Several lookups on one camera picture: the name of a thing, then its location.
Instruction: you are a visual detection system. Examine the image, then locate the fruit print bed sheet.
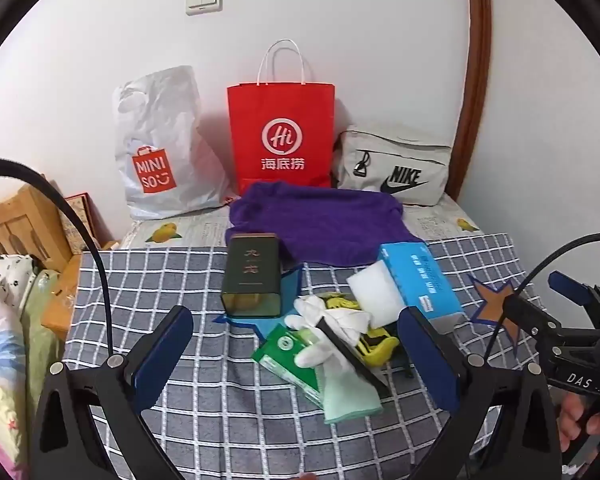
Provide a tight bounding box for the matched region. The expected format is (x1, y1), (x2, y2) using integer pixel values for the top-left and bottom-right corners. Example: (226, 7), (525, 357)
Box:
(117, 192), (483, 251)

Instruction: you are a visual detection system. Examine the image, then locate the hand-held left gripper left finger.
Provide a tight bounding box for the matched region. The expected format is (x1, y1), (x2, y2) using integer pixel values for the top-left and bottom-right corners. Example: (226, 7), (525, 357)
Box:
(32, 305), (195, 480)

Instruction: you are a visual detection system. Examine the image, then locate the wooden furniture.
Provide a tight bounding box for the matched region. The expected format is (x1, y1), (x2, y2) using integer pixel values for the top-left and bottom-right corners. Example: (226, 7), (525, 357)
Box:
(0, 182), (83, 341)

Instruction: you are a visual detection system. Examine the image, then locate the black strap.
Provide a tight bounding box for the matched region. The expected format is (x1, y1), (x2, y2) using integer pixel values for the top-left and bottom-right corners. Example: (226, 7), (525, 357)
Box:
(317, 316), (393, 398)

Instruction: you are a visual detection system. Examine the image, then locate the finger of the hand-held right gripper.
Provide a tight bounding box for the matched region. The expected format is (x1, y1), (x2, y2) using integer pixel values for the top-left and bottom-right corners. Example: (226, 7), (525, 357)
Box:
(548, 271), (600, 328)
(502, 296), (556, 342)

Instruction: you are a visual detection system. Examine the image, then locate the light green cloth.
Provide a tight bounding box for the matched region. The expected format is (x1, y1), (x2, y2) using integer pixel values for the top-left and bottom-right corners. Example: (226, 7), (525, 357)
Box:
(312, 350), (385, 423)

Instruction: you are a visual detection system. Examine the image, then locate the blue tissue box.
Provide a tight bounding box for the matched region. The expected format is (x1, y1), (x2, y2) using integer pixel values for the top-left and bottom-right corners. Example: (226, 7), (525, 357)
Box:
(378, 242), (463, 336)

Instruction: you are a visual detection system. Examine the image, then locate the floral quilt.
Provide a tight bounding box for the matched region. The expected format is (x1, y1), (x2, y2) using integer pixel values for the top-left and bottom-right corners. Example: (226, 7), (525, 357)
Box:
(0, 255), (41, 466)

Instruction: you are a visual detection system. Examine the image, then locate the dark green tin box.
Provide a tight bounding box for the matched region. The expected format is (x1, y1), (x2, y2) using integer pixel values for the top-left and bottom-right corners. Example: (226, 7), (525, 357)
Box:
(221, 233), (287, 318)

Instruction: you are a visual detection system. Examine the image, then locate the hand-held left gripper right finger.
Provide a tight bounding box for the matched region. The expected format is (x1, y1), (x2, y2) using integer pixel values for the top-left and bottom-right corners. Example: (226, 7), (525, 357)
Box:
(397, 306), (563, 480)

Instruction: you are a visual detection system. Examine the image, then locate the framed patterned board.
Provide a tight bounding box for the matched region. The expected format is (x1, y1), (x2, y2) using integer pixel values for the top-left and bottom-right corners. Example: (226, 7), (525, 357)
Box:
(62, 192), (101, 256)

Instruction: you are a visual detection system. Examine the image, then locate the purple towel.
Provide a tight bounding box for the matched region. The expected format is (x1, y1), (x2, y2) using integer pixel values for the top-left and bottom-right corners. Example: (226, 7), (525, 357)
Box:
(225, 182), (426, 266)

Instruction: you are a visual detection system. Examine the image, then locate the grey canvas bag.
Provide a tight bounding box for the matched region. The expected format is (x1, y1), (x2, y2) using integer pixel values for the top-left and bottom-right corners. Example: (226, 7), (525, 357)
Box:
(331, 126), (453, 207)

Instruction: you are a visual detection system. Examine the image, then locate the blue star mat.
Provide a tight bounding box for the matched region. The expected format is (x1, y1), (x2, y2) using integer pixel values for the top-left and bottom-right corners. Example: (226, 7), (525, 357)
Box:
(212, 265), (306, 341)

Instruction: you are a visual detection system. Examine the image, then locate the red paper shopping bag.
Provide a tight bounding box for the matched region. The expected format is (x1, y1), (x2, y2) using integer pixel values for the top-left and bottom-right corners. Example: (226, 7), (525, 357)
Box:
(226, 39), (337, 196)

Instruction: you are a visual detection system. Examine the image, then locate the green tissue packet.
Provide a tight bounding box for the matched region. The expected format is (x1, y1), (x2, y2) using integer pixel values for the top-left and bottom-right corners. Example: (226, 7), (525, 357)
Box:
(251, 324), (326, 406)

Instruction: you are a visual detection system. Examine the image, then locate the white plastic shopping bag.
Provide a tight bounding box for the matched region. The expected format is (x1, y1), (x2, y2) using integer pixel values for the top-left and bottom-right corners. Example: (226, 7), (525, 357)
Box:
(112, 65), (231, 221)

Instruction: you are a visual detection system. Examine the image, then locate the white glove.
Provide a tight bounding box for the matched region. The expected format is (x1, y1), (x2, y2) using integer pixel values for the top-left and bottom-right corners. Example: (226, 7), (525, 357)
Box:
(284, 295), (372, 368)

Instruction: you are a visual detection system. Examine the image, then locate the white sponge block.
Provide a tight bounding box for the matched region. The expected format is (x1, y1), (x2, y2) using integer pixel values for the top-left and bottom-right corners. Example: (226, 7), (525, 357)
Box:
(346, 260), (406, 330)

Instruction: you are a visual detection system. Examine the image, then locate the grey checked blanket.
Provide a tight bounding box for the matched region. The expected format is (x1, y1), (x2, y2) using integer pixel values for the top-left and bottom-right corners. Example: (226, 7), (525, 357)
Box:
(62, 232), (551, 480)

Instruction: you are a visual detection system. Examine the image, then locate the wooden door frame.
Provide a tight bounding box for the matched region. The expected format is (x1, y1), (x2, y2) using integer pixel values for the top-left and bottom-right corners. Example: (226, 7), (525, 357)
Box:
(452, 0), (493, 201)

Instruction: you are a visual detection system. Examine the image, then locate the black cable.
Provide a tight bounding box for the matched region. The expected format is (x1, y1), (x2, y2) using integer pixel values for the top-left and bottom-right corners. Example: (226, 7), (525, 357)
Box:
(0, 157), (115, 361)
(482, 232), (600, 361)

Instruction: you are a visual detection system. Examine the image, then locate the person's right hand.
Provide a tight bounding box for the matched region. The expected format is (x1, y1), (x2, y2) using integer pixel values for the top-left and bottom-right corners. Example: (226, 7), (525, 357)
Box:
(557, 392), (600, 453)

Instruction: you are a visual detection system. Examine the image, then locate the yellow pouch with black straps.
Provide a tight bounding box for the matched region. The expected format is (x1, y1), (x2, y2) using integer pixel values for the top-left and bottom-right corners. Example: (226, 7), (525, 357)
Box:
(325, 292), (401, 368)

